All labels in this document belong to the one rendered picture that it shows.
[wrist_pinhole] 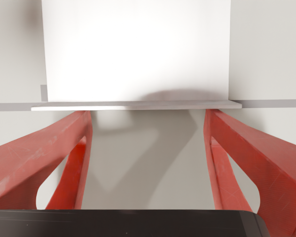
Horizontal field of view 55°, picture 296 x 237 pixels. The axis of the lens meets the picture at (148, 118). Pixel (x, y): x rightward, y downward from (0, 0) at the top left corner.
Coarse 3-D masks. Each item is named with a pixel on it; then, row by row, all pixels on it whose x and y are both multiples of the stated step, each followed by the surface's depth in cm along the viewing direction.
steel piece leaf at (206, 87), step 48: (48, 0) 13; (96, 0) 13; (144, 0) 13; (192, 0) 13; (48, 48) 13; (96, 48) 13; (144, 48) 13; (192, 48) 13; (48, 96) 13; (96, 96) 13; (144, 96) 13; (192, 96) 13
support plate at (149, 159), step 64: (0, 0) 13; (256, 0) 13; (0, 64) 13; (256, 64) 13; (0, 128) 14; (128, 128) 14; (192, 128) 14; (256, 128) 14; (128, 192) 14; (192, 192) 14; (256, 192) 14
